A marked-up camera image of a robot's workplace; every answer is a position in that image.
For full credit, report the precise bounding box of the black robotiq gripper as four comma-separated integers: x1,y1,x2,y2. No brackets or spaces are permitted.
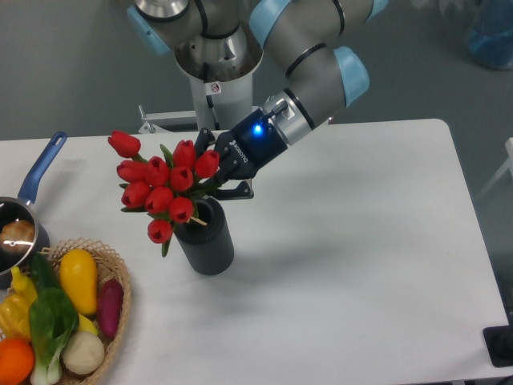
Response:
194,109,288,200

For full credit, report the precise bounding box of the red tulip bouquet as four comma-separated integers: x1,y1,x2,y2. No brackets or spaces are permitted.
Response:
107,130,220,257

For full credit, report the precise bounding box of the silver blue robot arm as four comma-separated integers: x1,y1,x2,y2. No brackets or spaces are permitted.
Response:
127,1,386,200

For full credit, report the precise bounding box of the dark grey ribbed vase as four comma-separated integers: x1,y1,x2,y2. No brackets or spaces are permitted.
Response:
175,197,234,276

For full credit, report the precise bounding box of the woven bamboo basket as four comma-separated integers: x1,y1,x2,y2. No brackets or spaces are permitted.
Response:
0,237,132,385

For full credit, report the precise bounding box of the yellow squash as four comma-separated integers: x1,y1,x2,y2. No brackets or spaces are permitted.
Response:
59,249,98,317

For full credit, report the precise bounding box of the purple eggplant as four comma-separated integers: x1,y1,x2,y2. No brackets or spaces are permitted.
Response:
97,279,123,339

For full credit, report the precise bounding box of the dark green cucumber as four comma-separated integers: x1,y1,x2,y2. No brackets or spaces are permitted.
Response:
30,253,61,294

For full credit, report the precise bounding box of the bread roll in pan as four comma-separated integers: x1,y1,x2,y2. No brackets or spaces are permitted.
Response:
1,220,35,254

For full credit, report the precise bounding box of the green bok choy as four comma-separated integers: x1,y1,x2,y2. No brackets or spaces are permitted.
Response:
29,288,79,384

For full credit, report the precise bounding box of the white garlic bulb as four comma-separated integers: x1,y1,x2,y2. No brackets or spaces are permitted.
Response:
63,331,105,375

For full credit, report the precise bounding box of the yellow bell pepper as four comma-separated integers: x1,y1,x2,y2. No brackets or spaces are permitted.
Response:
1,266,38,341

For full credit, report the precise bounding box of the orange fruit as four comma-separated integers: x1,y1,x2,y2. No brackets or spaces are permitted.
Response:
1,338,34,384

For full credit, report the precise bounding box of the blue water jug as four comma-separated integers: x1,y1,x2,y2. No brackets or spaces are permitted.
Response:
465,0,512,70

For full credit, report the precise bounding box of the black device at edge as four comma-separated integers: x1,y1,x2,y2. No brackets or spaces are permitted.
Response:
483,326,512,367

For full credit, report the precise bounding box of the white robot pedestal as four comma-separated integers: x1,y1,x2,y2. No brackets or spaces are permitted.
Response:
172,19,265,132

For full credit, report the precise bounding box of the blue handled saucepan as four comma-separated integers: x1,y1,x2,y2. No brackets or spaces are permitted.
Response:
1,132,67,290

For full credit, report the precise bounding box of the white chair frame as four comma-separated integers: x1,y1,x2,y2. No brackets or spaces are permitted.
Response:
478,137,513,199

